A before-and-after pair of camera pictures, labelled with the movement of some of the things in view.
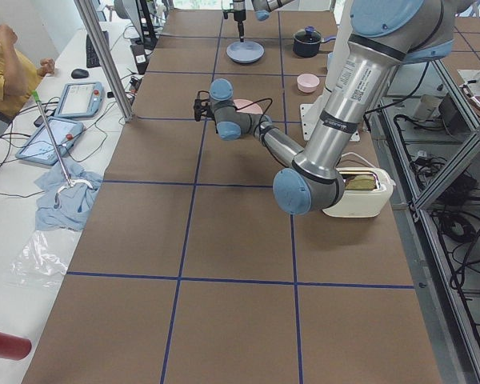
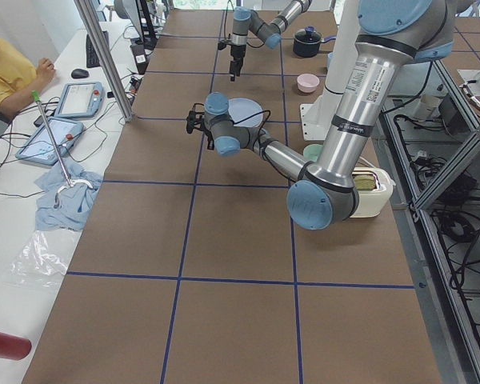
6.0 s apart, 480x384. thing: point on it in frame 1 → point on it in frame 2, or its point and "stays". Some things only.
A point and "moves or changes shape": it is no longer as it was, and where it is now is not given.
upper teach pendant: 81,100 stays
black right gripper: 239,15 → 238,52
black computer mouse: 79,74 stays
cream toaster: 366,191 stays
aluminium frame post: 91,20 stays
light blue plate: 245,52 moves or changes shape
